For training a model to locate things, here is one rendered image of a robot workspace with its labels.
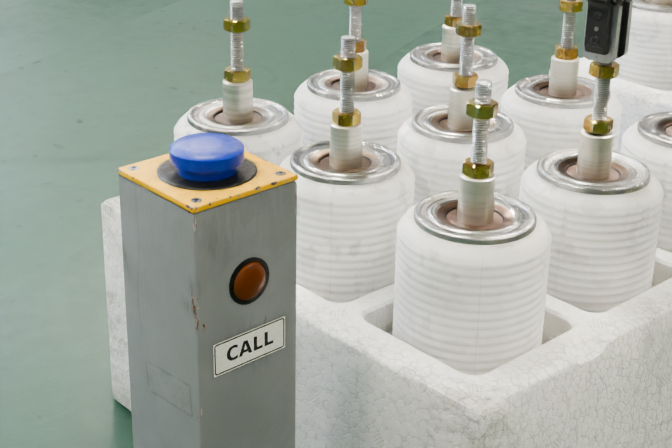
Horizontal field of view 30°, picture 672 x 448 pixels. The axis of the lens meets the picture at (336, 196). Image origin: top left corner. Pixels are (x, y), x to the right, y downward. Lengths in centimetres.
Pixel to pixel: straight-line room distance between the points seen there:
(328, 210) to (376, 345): 10
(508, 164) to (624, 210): 12
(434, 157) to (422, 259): 16
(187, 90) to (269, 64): 17
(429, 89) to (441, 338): 34
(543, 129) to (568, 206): 17
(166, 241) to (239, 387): 10
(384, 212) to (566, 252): 12
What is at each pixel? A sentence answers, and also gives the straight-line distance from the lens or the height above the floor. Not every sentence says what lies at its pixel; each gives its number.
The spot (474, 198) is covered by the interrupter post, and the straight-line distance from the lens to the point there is 76.
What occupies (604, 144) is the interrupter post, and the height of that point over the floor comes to 28.
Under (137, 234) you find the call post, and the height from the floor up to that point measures 28.
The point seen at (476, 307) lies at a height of 21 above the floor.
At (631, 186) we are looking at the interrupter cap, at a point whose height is 25.
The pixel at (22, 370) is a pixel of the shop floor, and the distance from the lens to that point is 112.
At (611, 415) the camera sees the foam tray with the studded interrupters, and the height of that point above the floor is 12.
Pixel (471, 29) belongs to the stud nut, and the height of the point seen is 33.
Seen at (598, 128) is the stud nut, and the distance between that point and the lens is 85.
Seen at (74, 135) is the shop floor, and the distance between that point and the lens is 163.
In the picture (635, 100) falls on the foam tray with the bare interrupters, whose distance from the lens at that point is 127.
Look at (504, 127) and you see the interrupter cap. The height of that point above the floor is 25.
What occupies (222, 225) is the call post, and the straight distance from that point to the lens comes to 65.
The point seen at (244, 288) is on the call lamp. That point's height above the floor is 26.
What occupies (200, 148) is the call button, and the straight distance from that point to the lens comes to 66.
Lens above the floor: 57
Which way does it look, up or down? 23 degrees down
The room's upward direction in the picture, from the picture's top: 1 degrees clockwise
